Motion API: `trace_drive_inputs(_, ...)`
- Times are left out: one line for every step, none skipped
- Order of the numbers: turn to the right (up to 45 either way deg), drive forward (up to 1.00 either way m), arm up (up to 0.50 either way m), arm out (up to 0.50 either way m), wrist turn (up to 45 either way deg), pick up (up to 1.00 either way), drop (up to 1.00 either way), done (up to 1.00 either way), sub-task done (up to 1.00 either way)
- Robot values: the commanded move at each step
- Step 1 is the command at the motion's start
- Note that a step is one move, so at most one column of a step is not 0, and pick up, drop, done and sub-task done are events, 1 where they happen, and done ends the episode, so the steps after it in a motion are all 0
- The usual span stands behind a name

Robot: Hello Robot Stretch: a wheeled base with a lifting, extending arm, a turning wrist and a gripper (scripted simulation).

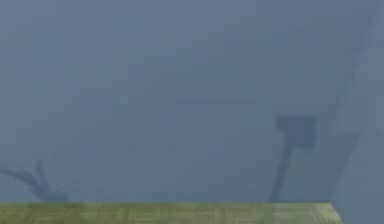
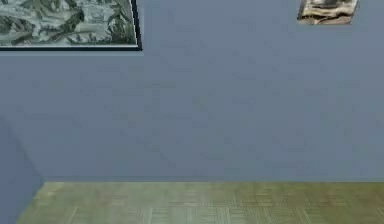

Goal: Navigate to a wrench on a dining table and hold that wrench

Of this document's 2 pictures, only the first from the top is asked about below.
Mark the green wooden table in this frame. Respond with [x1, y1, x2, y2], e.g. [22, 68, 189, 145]
[0, 201, 345, 224]

